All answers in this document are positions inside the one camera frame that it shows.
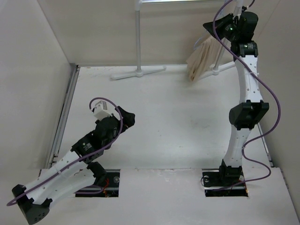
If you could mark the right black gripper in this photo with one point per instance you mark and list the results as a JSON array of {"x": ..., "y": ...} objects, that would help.
[{"x": 219, "y": 24}]

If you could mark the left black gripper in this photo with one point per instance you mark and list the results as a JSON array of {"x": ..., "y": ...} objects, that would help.
[{"x": 128, "y": 120}]

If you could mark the beige trousers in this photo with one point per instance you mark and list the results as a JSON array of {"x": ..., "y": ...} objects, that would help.
[{"x": 202, "y": 58}]

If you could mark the blue wire hanger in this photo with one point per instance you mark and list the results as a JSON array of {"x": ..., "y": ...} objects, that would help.
[{"x": 199, "y": 42}]

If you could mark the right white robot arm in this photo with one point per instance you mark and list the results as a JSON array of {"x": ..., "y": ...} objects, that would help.
[{"x": 243, "y": 117}]

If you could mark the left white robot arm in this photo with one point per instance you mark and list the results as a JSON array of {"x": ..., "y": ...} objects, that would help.
[{"x": 78, "y": 169}]

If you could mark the white clothes rack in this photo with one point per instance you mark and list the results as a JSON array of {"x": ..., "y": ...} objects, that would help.
[{"x": 140, "y": 71}]

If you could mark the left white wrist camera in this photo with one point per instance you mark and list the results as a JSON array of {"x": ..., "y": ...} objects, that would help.
[{"x": 100, "y": 111}]

